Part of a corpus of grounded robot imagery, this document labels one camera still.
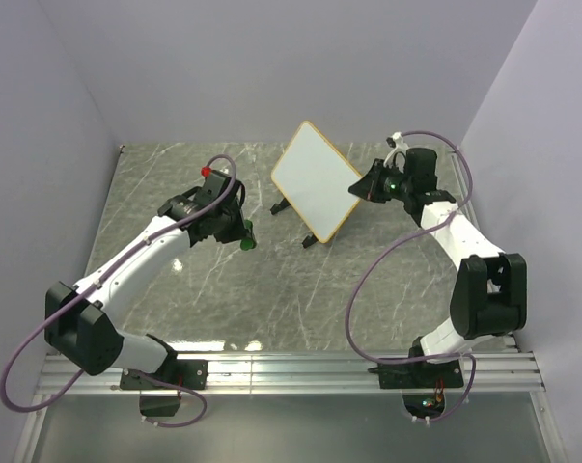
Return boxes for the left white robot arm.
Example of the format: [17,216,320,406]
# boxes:
[43,166,256,388]

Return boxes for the orange framed whiteboard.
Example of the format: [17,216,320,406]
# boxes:
[270,121,360,243]

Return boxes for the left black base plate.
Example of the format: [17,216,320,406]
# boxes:
[119,359,208,391]

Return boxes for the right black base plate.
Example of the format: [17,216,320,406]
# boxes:
[368,360,464,390]

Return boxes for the black whiteboard stand foot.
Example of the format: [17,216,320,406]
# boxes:
[301,234,318,249]
[270,198,290,215]

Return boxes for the green whiteboard eraser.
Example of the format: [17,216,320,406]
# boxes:
[240,219,257,251]

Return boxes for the black right whiteboard stand foot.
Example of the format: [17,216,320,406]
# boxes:
[301,234,318,249]

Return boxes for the black left whiteboard stand foot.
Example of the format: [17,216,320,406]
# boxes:
[270,198,290,215]

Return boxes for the aluminium mounting rail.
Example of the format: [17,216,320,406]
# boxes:
[35,351,545,395]

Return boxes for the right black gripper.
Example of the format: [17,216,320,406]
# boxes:
[350,160,413,204]

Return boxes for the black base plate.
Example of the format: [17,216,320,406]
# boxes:
[119,359,208,391]
[368,360,464,390]

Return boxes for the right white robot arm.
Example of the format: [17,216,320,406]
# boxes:
[348,132,528,386]

